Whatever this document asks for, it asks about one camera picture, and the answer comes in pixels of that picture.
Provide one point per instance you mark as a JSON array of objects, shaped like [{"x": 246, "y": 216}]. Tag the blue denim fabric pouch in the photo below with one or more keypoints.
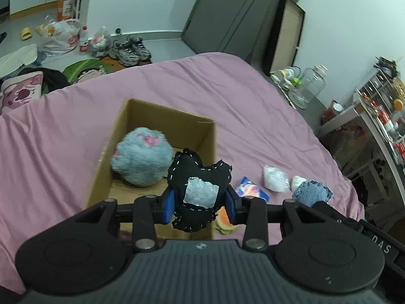
[{"x": 311, "y": 192}]

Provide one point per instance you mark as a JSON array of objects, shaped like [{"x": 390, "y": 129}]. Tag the black stitched heart cushion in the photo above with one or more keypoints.
[{"x": 199, "y": 190}]

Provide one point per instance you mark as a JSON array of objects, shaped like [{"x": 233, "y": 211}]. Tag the green cartoon mat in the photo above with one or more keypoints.
[{"x": 85, "y": 70}]

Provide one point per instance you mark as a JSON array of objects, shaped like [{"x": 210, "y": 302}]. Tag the hamburger plush toy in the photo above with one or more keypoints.
[{"x": 222, "y": 223}]

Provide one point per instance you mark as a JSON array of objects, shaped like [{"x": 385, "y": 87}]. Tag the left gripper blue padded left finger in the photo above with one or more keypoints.
[{"x": 144, "y": 213}]

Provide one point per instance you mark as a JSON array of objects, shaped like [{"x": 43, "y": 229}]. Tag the pink cartoon cushion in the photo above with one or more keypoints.
[{"x": 20, "y": 90}]

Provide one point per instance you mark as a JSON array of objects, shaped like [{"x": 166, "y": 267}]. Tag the yellow slipper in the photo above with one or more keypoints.
[{"x": 25, "y": 34}]

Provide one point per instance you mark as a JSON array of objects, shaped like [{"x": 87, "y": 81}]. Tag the brown cardboard box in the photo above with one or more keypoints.
[{"x": 182, "y": 130}]

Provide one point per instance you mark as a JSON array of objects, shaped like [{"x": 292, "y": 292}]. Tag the pink bed sheet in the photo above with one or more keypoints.
[{"x": 50, "y": 146}]

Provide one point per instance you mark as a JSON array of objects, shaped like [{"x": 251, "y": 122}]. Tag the grey sneakers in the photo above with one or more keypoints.
[{"x": 131, "y": 52}]

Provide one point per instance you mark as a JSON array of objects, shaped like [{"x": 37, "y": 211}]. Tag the white desk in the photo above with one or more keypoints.
[{"x": 360, "y": 109}]

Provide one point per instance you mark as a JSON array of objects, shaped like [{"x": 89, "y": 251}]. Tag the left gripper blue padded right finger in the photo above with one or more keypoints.
[{"x": 255, "y": 214}]

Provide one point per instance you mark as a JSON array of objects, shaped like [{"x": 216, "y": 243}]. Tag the small drawer organizer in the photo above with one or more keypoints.
[{"x": 383, "y": 90}]

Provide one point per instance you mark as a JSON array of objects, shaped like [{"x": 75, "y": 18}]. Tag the grey fluffy plush toy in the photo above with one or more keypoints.
[{"x": 142, "y": 157}]

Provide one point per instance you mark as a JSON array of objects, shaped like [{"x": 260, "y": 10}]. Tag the white plastic shopping bag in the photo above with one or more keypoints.
[{"x": 60, "y": 37}]

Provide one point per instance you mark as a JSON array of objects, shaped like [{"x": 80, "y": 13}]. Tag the white paper ball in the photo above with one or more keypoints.
[{"x": 296, "y": 181}]

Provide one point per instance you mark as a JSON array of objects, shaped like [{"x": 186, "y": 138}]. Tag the white stuffing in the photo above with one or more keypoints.
[{"x": 275, "y": 179}]

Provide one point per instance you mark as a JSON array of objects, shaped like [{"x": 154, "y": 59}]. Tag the clear bag of trash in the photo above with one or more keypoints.
[{"x": 100, "y": 43}]

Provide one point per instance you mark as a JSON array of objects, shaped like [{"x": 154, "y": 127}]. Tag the black framed brown board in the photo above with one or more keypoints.
[{"x": 284, "y": 37}]

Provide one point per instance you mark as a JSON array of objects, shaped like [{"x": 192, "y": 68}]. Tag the clear large water jug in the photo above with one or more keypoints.
[{"x": 312, "y": 82}]

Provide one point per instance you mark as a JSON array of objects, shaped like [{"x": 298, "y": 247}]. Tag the blue tissue packet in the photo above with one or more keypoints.
[{"x": 246, "y": 187}]

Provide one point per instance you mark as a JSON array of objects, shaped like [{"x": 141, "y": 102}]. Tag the orange cardboard box on floor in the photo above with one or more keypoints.
[{"x": 64, "y": 10}]

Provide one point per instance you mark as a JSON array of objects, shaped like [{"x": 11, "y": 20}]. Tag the floor water bottle red label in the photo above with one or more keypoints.
[{"x": 83, "y": 39}]

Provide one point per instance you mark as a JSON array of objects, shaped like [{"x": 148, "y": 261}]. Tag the grey door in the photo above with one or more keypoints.
[{"x": 237, "y": 27}]

